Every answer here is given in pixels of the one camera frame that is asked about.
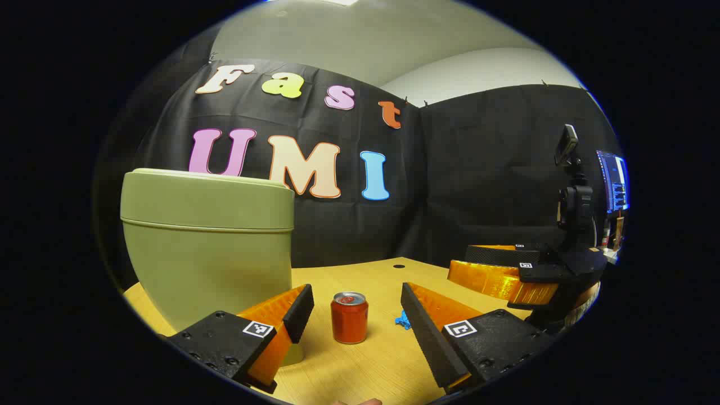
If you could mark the green desktop garbage bin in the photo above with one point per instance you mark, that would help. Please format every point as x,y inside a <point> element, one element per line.
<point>208,253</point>

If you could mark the wooden desktop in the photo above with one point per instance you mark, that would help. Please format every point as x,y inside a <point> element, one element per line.
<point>365,371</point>

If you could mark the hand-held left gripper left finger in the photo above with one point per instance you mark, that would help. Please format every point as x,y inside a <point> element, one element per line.
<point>301,312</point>

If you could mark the blue paper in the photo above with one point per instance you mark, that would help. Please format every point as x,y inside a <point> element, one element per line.
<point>402,320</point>

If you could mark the red pop can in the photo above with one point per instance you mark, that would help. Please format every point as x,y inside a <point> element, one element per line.
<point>349,320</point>

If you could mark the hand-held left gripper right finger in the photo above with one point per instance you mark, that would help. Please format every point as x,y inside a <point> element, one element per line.
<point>422,332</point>

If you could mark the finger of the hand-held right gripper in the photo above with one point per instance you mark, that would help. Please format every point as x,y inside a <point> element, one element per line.
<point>498,254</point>
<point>484,278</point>

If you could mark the computer monitor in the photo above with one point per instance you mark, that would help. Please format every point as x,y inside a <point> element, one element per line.
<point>613,180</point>

